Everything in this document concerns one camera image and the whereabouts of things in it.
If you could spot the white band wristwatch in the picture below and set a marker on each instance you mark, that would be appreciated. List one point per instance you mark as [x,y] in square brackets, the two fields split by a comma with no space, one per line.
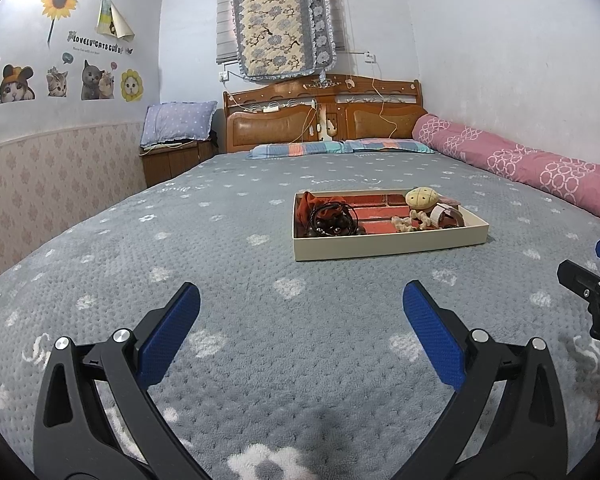
[447,216]

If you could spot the hat cat wall sticker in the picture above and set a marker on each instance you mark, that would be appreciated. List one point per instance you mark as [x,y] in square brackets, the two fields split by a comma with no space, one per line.
[16,86]

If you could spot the hanging floral quilt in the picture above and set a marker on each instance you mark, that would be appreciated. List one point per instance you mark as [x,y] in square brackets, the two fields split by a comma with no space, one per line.
[280,20]

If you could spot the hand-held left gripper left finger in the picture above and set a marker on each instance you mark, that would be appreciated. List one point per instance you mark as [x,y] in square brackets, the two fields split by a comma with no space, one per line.
[170,335]

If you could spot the brick-patterned cardboard tray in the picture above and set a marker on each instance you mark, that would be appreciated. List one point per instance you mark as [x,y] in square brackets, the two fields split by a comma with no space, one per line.
[380,247]

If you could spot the sunflower cat wall sticker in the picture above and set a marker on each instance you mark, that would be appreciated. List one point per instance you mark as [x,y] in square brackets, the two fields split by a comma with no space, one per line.
[131,85]

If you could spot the grey cat wall sticker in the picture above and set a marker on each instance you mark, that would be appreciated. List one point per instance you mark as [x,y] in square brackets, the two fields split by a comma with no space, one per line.
[95,80]

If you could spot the orange-red cloth pouch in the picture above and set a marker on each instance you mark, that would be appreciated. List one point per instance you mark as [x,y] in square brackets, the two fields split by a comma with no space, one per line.
[310,205]

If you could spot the wooden headboard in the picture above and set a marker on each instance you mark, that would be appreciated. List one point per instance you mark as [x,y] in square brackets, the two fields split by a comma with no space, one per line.
[275,130]

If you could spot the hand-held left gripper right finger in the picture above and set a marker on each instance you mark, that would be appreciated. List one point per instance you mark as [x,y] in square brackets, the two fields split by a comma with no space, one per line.
[432,335]

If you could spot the lettering wall sticker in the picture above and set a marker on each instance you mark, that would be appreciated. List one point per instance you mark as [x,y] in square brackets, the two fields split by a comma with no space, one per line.
[97,45]

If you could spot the tabby kitten wall sticker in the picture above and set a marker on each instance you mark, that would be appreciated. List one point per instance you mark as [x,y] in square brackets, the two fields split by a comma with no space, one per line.
[58,83]

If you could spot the peeling yellow wall sticker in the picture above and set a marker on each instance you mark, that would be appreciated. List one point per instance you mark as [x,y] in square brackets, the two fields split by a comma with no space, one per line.
[114,20]

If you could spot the lavender dotted pillow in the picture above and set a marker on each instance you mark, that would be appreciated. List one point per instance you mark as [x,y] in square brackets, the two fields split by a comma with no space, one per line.
[177,122]

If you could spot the cream turtle-shell plush toy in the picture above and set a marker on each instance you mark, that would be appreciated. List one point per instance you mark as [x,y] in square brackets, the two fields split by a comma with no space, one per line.
[421,197]

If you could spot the striped plaid pillow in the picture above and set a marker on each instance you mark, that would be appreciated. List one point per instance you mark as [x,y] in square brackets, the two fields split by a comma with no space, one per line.
[390,146]
[295,150]

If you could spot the pink rolled quilt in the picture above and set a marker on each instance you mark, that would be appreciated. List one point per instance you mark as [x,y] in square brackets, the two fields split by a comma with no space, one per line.
[520,162]

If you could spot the grey flower bedspread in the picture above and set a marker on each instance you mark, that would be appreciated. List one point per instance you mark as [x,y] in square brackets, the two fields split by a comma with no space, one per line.
[230,240]

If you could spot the window blind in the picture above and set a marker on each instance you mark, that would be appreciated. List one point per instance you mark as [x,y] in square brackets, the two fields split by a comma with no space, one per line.
[224,20]

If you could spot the wooden nightstand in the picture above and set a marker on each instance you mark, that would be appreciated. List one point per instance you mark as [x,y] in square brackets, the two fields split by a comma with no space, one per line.
[172,165]

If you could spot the wall socket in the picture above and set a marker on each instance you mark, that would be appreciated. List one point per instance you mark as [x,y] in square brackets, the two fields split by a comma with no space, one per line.
[369,56]

